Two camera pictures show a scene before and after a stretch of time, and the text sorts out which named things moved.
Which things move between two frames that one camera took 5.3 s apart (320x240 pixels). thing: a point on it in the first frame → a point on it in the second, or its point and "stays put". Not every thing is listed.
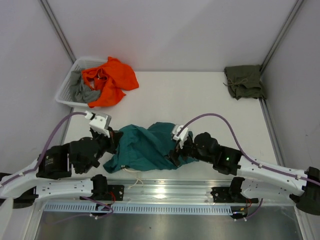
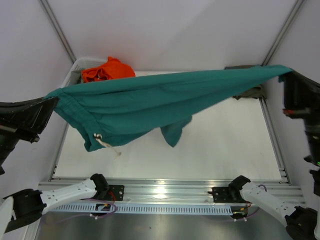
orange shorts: x=111 y=80 stays put
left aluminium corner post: x=57 y=30 stays put
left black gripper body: x=107 y=144 → x=7 y=140
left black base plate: x=114 y=193 stays put
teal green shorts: x=149 y=147 → x=116 y=109
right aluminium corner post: x=287 y=24 stays put
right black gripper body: x=187 y=151 → x=312 y=119
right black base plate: x=224 y=194 stays put
